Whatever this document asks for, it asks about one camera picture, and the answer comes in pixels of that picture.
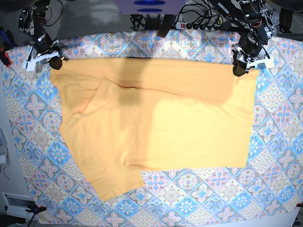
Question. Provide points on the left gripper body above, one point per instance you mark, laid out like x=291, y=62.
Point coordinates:
x=246, y=49

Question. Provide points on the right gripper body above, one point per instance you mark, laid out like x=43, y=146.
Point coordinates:
x=45, y=45

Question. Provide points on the yellow T-shirt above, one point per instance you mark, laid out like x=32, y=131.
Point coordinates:
x=121, y=116

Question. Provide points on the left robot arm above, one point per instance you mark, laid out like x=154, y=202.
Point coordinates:
x=261, y=26

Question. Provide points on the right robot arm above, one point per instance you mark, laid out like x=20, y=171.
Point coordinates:
x=32, y=22

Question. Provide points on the red clamp left upper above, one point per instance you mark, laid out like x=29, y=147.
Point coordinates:
x=4, y=57

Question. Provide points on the white power strip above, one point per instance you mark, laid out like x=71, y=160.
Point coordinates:
x=197, y=26

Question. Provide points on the patterned blue tablecloth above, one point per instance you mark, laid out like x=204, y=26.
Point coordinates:
x=270, y=184

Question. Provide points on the white box left lower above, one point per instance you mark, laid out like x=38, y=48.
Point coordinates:
x=16, y=205

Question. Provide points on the red clamp right lower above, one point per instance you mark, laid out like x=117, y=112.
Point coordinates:
x=300, y=205

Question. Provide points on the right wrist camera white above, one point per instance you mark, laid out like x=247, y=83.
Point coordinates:
x=29, y=65

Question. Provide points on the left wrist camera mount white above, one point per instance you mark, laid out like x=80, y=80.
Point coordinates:
x=269, y=63

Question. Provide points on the blue handled tool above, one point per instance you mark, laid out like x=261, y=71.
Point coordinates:
x=8, y=39

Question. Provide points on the black mount post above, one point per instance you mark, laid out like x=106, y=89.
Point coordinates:
x=166, y=24

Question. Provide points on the grey camera mount plate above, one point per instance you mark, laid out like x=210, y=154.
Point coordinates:
x=128, y=7

